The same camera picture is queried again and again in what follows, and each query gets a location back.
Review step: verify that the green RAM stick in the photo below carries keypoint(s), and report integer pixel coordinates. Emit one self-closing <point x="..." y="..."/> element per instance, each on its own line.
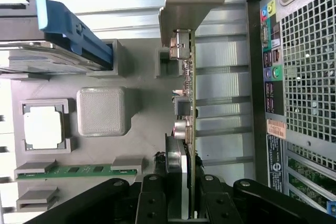
<point x="78" y="169"/>

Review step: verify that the hard disk in blue caddy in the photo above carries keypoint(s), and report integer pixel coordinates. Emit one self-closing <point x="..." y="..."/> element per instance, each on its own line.
<point x="57" y="24"/>

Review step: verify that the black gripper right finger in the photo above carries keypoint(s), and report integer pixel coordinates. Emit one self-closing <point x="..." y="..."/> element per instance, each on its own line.
<point x="220" y="203"/>

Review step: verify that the orange case sticker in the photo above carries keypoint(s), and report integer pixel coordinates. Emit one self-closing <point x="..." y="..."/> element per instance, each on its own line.
<point x="275" y="128"/>

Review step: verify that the silver CPU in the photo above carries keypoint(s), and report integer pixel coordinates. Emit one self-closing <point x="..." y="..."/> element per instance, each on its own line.
<point x="43" y="127"/>

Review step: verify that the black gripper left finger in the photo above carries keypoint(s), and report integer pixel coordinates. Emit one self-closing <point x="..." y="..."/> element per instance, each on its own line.
<point x="152" y="200"/>

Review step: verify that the grey printed parts rack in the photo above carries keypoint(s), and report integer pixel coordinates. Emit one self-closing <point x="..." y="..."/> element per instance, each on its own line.
<point x="147" y="129"/>

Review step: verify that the green motherboard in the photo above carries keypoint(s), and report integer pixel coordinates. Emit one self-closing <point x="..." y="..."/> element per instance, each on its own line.
<point x="302" y="166"/>

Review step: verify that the open dark PC case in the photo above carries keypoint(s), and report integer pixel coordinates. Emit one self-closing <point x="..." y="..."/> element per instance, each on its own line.
<point x="309" y="77"/>

